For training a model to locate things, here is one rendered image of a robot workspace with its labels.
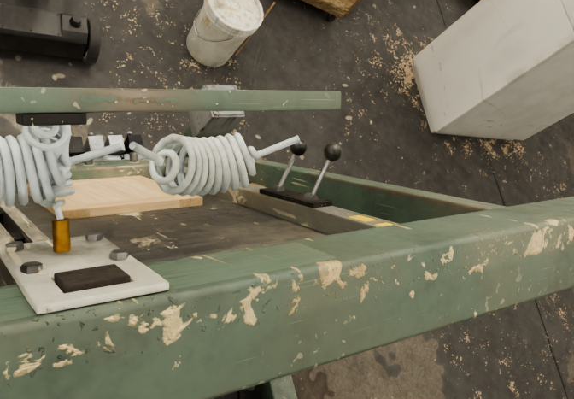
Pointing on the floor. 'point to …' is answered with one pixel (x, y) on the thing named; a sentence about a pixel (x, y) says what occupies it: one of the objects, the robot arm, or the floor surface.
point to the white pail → (224, 23)
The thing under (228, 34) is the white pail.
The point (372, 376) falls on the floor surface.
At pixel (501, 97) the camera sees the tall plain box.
